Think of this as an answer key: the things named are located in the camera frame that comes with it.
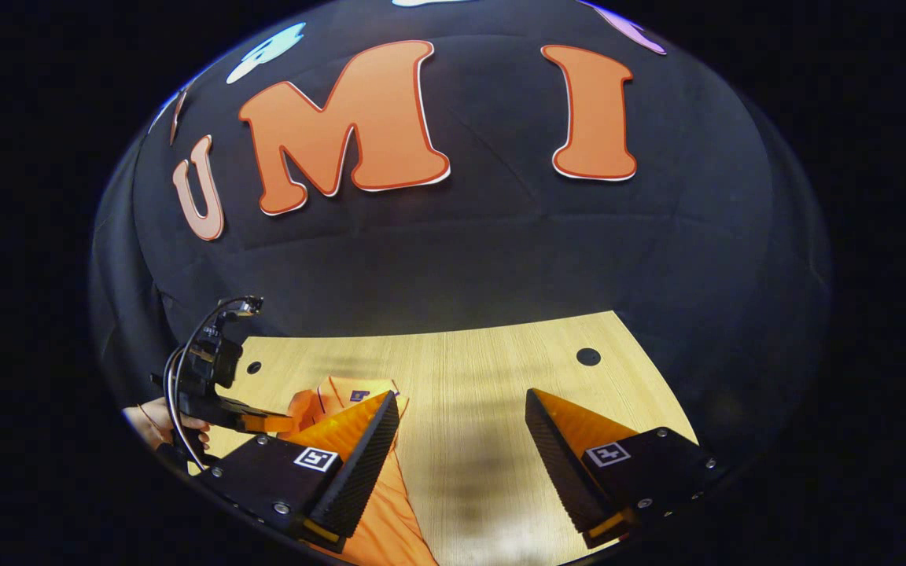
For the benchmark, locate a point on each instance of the orange T-shirt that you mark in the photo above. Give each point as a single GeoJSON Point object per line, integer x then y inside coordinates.
{"type": "Point", "coordinates": [390, 519]}

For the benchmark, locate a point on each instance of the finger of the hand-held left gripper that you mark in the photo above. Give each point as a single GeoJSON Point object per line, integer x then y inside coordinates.
{"type": "Point", "coordinates": [268, 424]}

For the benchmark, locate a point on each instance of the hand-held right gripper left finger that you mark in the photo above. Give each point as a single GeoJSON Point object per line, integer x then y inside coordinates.
{"type": "Point", "coordinates": [366, 468]}

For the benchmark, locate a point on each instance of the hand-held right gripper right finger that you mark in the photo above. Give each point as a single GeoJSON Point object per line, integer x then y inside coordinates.
{"type": "Point", "coordinates": [559, 468]}

